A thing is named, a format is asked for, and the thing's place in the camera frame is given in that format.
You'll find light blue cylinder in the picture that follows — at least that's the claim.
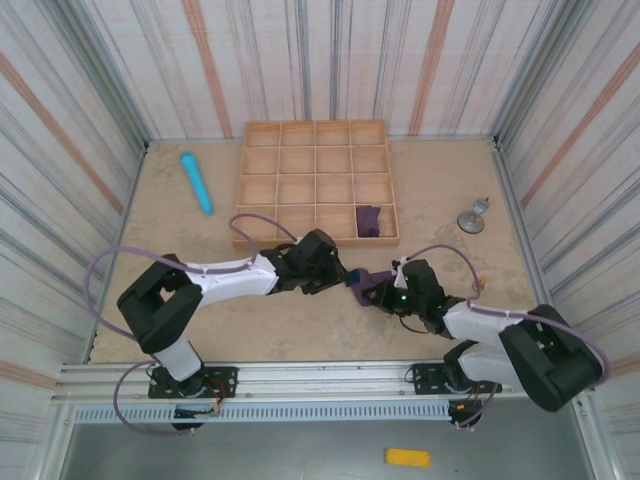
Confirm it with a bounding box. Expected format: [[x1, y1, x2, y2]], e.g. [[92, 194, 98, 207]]
[[179, 151, 216, 217]]

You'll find white slotted cable duct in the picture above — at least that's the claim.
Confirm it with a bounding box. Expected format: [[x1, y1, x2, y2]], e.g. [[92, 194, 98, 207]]
[[72, 402, 454, 425]]

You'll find aluminium mounting rail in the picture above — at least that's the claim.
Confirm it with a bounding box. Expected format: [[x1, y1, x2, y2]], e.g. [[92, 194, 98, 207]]
[[57, 360, 526, 406]]

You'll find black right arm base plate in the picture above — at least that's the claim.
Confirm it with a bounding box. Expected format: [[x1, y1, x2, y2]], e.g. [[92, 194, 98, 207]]
[[409, 363, 504, 399]]

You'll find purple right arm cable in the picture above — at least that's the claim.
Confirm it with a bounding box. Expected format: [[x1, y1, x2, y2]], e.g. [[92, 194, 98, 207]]
[[394, 244, 615, 430]]

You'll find aluminium frame bar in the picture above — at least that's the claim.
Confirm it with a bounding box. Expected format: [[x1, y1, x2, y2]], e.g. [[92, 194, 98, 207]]
[[492, 137, 556, 329], [82, 141, 151, 365]]

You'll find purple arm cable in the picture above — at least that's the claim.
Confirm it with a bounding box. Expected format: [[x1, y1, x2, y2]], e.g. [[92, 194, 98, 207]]
[[86, 213, 301, 436], [394, 244, 615, 430]]

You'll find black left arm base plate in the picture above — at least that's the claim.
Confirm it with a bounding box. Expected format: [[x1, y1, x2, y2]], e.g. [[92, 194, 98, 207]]
[[148, 366, 239, 400]]

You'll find purple knitted sock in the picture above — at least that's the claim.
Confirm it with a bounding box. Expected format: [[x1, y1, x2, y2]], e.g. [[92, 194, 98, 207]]
[[344, 268, 401, 307], [355, 203, 382, 238]]

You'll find wooden compartment tray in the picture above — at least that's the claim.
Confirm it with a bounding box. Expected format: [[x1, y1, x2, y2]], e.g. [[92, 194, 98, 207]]
[[231, 119, 401, 250]]

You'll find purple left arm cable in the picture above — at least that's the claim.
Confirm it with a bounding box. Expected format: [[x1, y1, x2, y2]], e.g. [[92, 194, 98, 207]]
[[86, 213, 301, 436]]

